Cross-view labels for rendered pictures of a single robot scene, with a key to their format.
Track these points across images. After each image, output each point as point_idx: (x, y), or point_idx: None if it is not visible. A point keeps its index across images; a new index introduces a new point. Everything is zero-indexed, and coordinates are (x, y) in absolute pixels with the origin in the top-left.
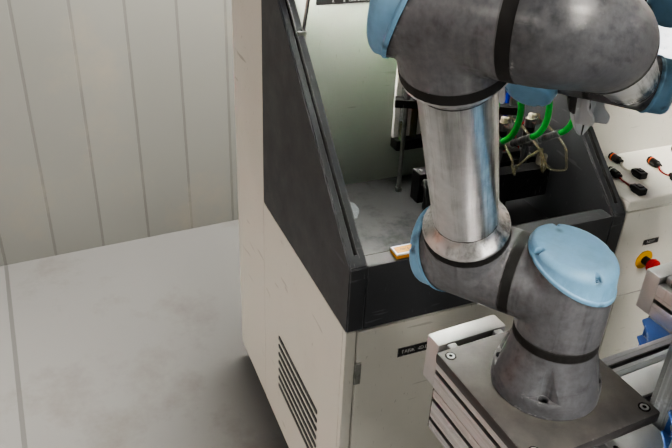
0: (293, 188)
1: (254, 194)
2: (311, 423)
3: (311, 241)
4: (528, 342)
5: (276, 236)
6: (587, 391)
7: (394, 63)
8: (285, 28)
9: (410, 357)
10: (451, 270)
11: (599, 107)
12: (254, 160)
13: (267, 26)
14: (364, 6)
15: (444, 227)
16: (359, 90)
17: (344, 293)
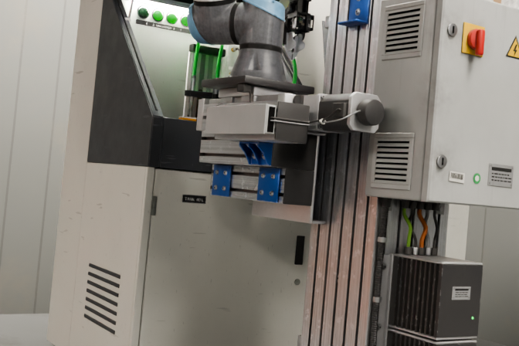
0: (114, 115)
1: (79, 167)
2: (113, 298)
3: (126, 135)
4: (245, 43)
5: (96, 174)
6: (275, 67)
7: (184, 74)
8: (117, 15)
9: (191, 206)
10: (207, 10)
11: (300, 42)
12: (82, 137)
13: (104, 28)
14: (166, 32)
15: None
16: (161, 87)
17: (147, 137)
